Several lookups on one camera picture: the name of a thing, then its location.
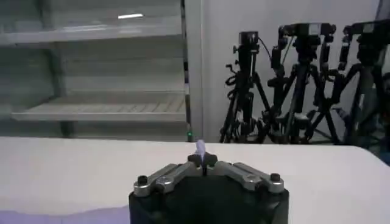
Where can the empty white shelf unit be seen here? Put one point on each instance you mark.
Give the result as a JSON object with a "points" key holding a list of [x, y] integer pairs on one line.
{"points": [[100, 70]]}

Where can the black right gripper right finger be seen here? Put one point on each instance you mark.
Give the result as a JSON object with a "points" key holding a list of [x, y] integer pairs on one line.
{"points": [[250, 178]]}

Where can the black tripod with box camera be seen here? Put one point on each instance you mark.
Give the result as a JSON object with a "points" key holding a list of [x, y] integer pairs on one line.
{"points": [[245, 91]]}

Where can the black tripod with camera rig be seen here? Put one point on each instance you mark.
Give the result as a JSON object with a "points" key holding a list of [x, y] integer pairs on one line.
{"points": [[300, 88], [365, 85]]}

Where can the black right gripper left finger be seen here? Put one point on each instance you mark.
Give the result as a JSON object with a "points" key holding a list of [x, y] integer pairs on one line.
{"points": [[170, 179]]}

